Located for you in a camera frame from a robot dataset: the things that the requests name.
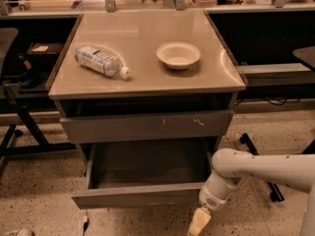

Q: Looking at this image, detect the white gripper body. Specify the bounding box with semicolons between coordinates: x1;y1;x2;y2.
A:
199;185;226;211

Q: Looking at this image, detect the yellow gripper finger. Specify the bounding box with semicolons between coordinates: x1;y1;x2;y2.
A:
187;206;212;236

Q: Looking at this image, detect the grey drawer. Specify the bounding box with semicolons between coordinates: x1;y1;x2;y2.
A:
72;139;210;209
60;110;233;144

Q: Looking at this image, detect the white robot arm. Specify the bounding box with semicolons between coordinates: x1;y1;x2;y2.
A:
187;148;315;236

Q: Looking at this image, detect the grey top drawer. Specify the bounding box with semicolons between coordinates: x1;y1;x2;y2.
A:
60;110;233;144

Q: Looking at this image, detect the grey drawer cabinet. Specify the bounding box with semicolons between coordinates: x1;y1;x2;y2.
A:
45;9;248;169

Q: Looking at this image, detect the white paper bowl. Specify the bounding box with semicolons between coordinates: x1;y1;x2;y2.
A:
157;42;201;70

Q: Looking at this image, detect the black table leg left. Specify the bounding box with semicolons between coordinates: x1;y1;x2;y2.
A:
0;82;78;179

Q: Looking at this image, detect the plastic water bottle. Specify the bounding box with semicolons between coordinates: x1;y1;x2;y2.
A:
75;45;131;80

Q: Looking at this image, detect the black office chair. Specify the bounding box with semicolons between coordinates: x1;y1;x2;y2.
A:
0;28;19;78

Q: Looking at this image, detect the floor cable with plug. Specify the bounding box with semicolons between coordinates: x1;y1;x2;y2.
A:
78;209;91;236

